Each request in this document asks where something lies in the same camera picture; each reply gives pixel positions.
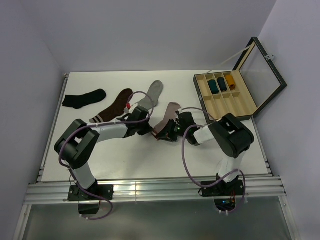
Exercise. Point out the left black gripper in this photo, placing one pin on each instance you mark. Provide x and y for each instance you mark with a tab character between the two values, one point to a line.
146	130

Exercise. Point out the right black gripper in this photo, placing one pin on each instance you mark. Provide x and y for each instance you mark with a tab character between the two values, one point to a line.
166	133

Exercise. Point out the beige sock with red stripes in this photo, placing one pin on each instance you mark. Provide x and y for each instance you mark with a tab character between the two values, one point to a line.
166	117

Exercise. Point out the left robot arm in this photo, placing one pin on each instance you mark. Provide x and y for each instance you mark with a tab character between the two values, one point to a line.
76	145

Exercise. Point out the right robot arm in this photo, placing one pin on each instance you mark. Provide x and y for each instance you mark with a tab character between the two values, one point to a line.
231	135

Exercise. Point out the brown striped sock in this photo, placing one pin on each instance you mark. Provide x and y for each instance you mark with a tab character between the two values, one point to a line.
116	109

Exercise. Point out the grey striped sock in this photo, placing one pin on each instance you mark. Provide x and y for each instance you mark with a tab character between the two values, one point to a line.
153	95

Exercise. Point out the teal rolled sock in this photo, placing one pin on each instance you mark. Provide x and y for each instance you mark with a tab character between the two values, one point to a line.
213	86

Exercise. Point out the black sock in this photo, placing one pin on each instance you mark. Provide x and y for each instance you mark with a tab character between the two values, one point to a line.
80	101

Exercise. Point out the dark blue rolled sock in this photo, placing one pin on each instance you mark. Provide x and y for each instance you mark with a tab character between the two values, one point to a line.
222	84

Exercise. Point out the mustard rolled sock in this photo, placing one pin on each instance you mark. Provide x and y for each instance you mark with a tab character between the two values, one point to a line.
230	81

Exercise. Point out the black compartment box with lid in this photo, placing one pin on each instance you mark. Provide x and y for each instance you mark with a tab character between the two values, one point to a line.
257	80

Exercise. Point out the aluminium frame rail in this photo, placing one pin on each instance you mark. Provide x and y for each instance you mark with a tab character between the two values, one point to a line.
175	189

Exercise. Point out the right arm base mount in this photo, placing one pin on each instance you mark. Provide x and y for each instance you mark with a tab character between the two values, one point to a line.
229	191

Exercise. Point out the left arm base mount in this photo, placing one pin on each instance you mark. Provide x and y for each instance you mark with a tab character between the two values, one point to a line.
89	204

